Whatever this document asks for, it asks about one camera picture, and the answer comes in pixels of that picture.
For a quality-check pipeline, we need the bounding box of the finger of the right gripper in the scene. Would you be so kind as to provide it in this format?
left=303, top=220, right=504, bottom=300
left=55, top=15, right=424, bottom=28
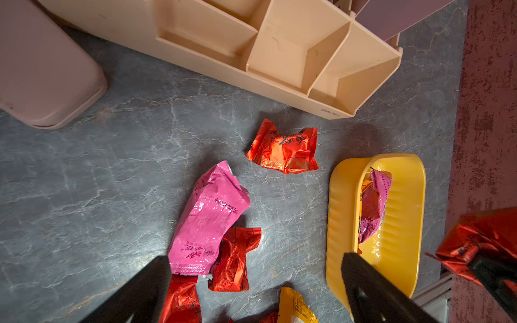
left=467, top=254, right=516, bottom=322

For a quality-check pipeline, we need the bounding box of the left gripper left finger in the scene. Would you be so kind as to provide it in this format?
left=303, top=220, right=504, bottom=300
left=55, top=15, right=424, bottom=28
left=82, top=256, right=172, bottom=323

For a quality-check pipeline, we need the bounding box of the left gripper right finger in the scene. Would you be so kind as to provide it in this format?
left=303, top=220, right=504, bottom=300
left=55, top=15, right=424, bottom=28
left=341, top=252, right=436, bottom=322

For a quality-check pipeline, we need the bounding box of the red tea bag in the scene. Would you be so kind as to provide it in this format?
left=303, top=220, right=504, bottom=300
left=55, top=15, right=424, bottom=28
left=245, top=119, right=319, bottom=174
left=429, top=207, right=516, bottom=285
left=208, top=227, right=262, bottom=292
left=159, top=275, right=202, bottom=323

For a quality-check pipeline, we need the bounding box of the yellow tea bag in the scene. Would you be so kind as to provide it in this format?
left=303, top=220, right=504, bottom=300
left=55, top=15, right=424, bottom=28
left=277, top=287, right=319, bottom=323

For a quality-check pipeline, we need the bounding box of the pink tea bag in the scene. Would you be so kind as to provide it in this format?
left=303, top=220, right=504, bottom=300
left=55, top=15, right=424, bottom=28
left=168, top=161, right=250, bottom=276
left=358, top=168, right=393, bottom=244

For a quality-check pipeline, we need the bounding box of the orange tea bag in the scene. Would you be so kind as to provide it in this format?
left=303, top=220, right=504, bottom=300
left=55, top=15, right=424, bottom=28
left=359, top=180, right=372, bottom=201

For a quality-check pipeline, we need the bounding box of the red tea bag top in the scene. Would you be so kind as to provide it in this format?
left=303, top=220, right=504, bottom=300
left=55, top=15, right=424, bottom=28
left=245, top=119, right=319, bottom=174

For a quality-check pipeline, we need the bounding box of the yellow plastic storage box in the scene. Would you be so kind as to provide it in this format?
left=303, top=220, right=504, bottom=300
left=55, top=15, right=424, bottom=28
left=326, top=153, right=426, bottom=310

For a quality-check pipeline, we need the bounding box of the pink glasses case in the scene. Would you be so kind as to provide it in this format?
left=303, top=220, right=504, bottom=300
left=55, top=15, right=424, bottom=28
left=1, top=1, right=108, bottom=130

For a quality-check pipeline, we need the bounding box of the beige plastic file organizer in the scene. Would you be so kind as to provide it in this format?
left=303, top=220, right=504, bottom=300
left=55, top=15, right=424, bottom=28
left=43, top=0, right=403, bottom=120

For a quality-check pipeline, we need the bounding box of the mauve folder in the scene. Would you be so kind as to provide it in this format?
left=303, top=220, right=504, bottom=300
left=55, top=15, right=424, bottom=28
left=351, top=0, right=452, bottom=40

